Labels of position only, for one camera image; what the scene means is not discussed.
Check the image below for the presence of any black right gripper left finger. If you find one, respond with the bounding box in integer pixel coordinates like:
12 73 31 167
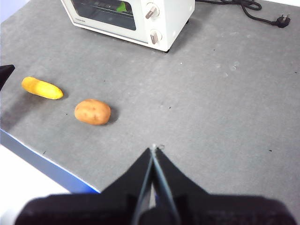
16 148 154 225

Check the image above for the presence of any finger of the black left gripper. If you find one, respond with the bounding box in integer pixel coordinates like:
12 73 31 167
0 65 15 91

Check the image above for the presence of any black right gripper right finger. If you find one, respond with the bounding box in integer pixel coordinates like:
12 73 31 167
154 149 298 225

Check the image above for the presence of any glass oven door with handle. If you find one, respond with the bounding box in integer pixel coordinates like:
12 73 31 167
61 0 150 45

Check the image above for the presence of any oven timer knob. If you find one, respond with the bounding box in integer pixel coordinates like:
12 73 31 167
150 29 163 45

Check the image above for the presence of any oven temperature knob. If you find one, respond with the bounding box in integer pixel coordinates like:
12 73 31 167
145 2 160 20

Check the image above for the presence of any white Toshiba toaster oven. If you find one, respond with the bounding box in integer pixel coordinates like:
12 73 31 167
60 0 196 53

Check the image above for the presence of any yellow vegetable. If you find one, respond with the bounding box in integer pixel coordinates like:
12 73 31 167
21 76 64 100

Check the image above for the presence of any brown potato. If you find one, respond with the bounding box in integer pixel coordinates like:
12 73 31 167
74 98 111 126

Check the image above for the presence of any black power cable with plug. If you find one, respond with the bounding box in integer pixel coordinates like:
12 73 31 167
195 0 291 29

